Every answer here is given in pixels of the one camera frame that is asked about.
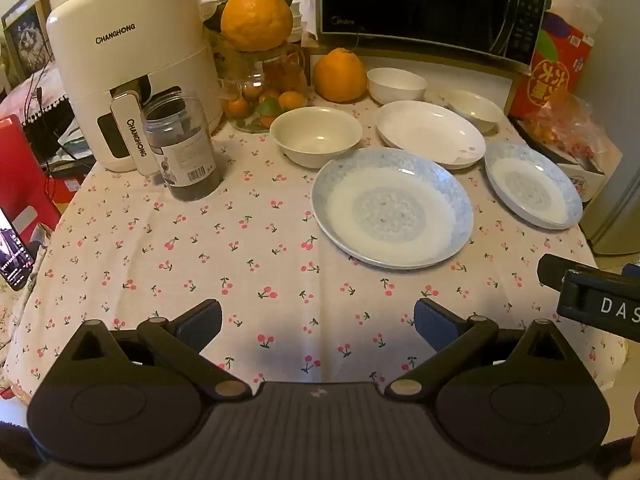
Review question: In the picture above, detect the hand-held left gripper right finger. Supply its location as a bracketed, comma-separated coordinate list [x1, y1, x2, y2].
[385, 297, 568, 403]

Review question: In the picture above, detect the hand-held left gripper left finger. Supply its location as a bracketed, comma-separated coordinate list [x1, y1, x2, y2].
[70, 299, 251, 403]

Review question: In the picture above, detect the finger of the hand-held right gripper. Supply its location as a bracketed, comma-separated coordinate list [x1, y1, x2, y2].
[537, 254, 623, 291]

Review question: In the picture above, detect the small blue patterned plate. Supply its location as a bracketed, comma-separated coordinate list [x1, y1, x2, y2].
[484, 141, 584, 231]

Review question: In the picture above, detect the large blue patterned plate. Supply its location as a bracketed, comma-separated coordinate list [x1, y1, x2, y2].
[311, 147, 474, 269]

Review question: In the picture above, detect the flared white bowl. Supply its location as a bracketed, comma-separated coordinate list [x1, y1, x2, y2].
[446, 89, 504, 133]

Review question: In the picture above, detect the white plate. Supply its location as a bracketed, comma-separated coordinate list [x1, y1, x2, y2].
[375, 100, 487, 170]

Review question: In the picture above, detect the deep white bowl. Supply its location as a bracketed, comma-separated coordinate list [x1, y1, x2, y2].
[366, 67, 428, 107]

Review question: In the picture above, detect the cherry print tablecloth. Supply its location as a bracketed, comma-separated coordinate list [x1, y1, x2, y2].
[0, 87, 628, 401]

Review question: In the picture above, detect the refrigerator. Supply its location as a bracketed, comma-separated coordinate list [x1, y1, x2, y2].
[580, 105, 640, 256]

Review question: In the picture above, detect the plastic bag of snacks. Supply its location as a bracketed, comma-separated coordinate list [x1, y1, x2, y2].
[520, 95, 623, 161]

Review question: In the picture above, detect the glass jar with label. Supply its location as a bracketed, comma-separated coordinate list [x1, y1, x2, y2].
[141, 91, 226, 203]

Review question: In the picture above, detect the red cardboard box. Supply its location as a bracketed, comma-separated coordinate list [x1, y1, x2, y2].
[507, 10, 596, 121]

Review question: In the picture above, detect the smartphone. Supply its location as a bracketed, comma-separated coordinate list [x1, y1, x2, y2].
[0, 205, 36, 292]

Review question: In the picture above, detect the large white bowl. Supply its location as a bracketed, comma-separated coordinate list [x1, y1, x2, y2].
[270, 106, 363, 169]

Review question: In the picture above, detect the red plastic chair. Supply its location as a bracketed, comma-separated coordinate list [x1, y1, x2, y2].
[0, 115, 63, 241]

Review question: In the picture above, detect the pink lace cloth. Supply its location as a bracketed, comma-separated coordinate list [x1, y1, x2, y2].
[0, 60, 76, 123]

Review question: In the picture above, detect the cream air fryer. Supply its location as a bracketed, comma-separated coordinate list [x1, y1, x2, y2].
[46, 0, 224, 177]

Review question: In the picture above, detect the black microwave oven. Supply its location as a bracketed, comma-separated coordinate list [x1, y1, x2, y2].
[314, 0, 551, 68]

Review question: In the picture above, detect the large orange with leaves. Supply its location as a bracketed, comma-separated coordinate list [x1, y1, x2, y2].
[202, 0, 303, 53]

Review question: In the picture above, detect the stack of white cups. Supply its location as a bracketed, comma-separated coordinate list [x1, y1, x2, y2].
[289, 0, 307, 43]

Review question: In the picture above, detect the picture frame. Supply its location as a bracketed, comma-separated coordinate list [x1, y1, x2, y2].
[0, 0, 53, 86]

